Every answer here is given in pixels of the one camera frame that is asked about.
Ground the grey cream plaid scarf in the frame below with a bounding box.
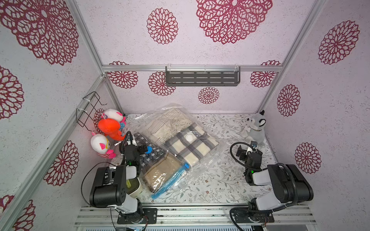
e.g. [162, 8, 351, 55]
[163, 123, 219, 167]

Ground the clear plastic vacuum bag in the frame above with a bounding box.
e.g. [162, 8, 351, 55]
[129, 105, 226, 192]

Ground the cream fringed striped scarf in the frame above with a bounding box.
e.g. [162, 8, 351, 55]
[140, 108, 193, 146]

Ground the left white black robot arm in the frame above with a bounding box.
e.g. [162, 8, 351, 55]
[89, 131, 148, 223]

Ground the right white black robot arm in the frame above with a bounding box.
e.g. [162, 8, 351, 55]
[229, 141, 314, 224]

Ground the white round bag valve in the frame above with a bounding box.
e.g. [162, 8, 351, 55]
[185, 133, 196, 143]

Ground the grey plush husky toy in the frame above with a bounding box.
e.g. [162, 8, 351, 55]
[240, 110, 267, 146]

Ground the red plush toy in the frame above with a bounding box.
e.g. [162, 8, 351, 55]
[98, 118, 125, 141]

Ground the lower white pink plush toy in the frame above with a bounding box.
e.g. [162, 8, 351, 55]
[90, 132, 117, 159]

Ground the white pink plush toy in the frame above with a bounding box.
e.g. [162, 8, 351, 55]
[101, 109, 126, 124]
[90, 132, 117, 159]

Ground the white green lidded container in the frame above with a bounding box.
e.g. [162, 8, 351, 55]
[126, 178, 143, 198]

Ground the upper white pink plush toy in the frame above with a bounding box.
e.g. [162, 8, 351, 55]
[101, 109, 126, 124]

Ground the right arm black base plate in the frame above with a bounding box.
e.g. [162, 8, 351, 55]
[230, 208, 275, 223]

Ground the black wire wall rack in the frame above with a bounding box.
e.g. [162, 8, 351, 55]
[75, 91, 107, 132]

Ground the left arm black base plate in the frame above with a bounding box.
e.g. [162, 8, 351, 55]
[117, 208, 158, 225]

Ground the grey metal wall shelf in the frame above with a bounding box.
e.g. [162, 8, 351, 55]
[165, 66, 241, 87]

